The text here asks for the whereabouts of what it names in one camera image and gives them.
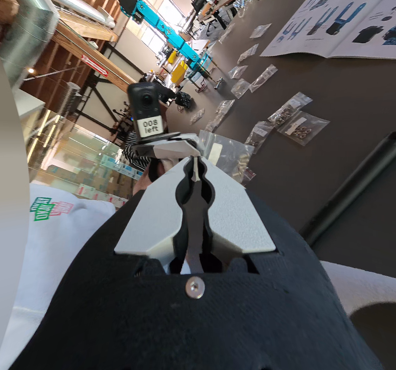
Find single clear zip bag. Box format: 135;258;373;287
197;129;258;188

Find striped black white cloth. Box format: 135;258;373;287
123;131;153;172

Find open instruction booklet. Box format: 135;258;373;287
260;0;396;59

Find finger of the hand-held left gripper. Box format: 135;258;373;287
152;142;201;160
168;133;201;144

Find stack of cardboard boxes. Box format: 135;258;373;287
46;153;134;207

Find dark grey desk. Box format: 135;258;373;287
203;0;396;370

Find person's left hand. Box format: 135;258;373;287
132;159;170;198

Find silver ventilation duct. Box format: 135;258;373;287
0;0;59;87
49;0;116;29

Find scattered small hardware bags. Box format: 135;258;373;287
190;23;330;154

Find black servo claw assembly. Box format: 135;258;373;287
174;91;194;110

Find white foam piece with hole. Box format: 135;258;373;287
319;260;396;318

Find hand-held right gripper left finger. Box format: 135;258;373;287
113;156;195;274

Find yellow storage bin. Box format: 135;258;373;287
169;49;190;83

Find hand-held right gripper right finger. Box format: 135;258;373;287
198;156;277;274

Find red white wall sign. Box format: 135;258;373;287
81;53;109;78

